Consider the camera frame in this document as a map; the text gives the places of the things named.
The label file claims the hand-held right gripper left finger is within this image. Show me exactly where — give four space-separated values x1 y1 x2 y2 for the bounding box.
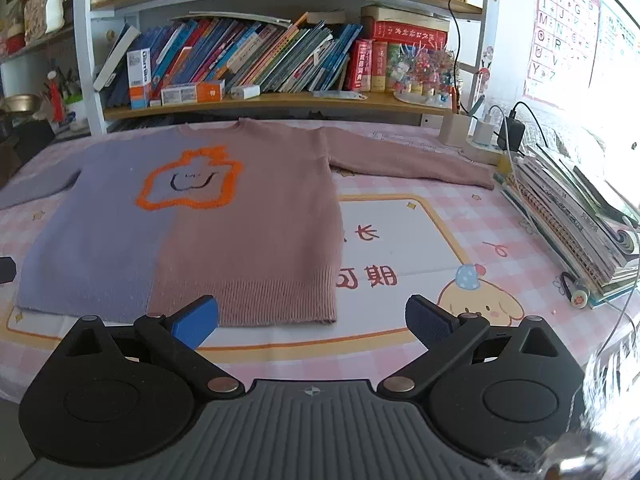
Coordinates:
65 295 243 401

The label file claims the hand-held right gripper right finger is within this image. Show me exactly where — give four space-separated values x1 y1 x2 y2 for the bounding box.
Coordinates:
376 295 568 396

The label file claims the purple and pink sweater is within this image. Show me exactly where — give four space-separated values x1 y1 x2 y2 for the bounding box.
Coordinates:
0 117 496 328

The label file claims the pink checked cartoon tablecloth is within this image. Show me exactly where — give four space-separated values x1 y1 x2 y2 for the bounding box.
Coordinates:
0 120 640 411

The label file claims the small round orange badge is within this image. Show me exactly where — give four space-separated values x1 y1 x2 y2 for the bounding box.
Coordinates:
559 271 592 309

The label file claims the gold metal bowl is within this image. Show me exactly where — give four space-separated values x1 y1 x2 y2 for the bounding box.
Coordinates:
0 94 41 117

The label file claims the red tassel ornament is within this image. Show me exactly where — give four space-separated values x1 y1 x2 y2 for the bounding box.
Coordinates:
46 72 66 123

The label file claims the stack of magazines and notebooks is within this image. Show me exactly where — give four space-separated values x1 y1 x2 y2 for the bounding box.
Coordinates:
492 142 640 309

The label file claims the white power strip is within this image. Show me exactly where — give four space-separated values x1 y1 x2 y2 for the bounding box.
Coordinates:
465 135 516 166

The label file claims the beige pen holder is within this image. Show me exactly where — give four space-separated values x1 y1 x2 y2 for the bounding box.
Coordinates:
439 112 471 147

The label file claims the clear plastic wrap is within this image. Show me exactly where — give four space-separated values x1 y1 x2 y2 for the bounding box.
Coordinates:
537 350 640 480

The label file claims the white plug-in charger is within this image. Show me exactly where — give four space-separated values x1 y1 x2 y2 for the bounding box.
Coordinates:
472 119 496 146

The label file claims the black plug-in charger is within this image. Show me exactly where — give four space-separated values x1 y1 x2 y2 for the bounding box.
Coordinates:
497 115 526 151

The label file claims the long orange and white box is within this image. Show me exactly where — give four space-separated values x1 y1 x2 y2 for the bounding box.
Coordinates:
161 80 226 106

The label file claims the tall orange and white box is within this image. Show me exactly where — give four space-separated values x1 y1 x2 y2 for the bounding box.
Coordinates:
127 49 152 110

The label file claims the white and wood bookshelf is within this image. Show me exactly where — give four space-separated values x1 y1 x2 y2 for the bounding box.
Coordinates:
0 0 503 136

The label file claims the colourful bead ornament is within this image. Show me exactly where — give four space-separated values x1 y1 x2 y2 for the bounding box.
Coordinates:
392 42 458 107

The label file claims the row of colourful books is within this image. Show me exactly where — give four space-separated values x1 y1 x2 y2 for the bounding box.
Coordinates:
94 5 451 111

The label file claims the black cable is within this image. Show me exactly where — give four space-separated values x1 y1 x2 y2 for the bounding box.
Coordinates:
446 0 490 113

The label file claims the alphabet wall poster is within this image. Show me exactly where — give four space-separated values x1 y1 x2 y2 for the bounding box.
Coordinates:
522 0 602 107

